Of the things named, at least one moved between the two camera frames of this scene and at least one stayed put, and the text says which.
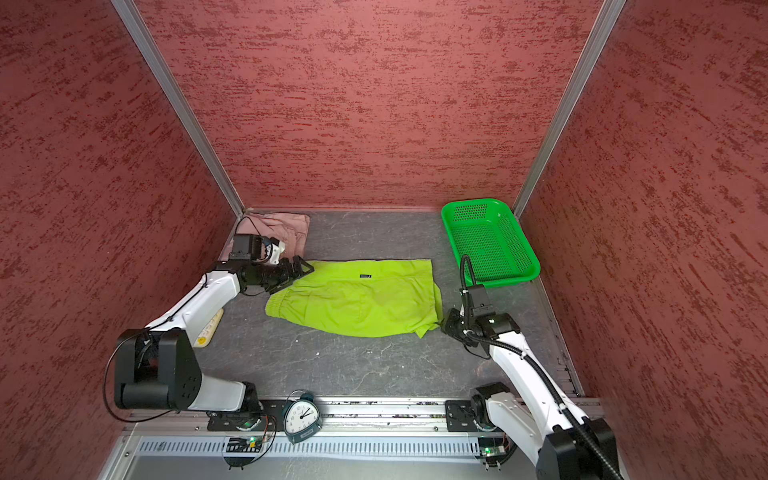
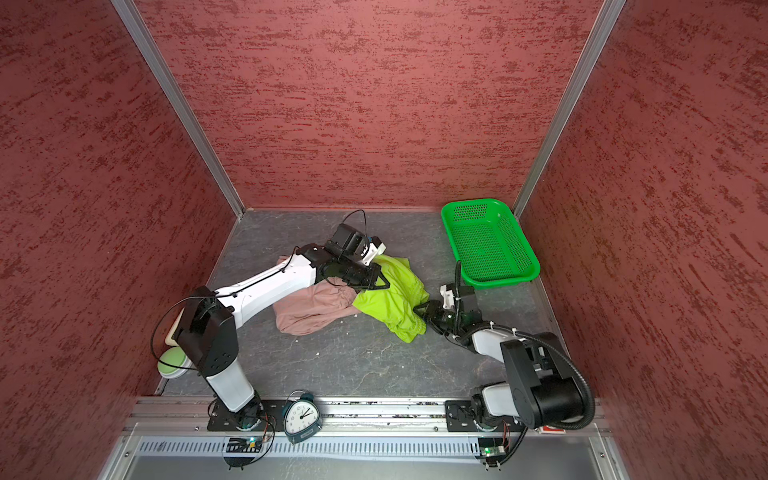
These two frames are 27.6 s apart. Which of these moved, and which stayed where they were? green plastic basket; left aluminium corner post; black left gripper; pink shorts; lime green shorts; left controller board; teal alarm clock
Moved: black left gripper; pink shorts; lime green shorts
Stayed: left controller board; teal alarm clock; green plastic basket; left aluminium corner post
